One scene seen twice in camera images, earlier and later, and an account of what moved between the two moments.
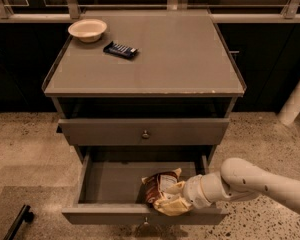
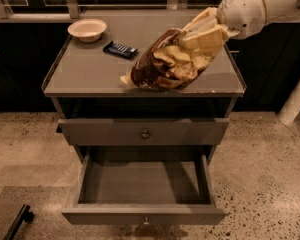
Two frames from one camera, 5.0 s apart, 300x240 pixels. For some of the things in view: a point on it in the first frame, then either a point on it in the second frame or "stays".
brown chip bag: (152, 187) -> (168, 64)
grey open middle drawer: (112, 178) stays
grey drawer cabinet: (154, 82) stays
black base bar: (25, 215) stays
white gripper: (192, 191) -> (242, 14)
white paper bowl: (87, 30) stays
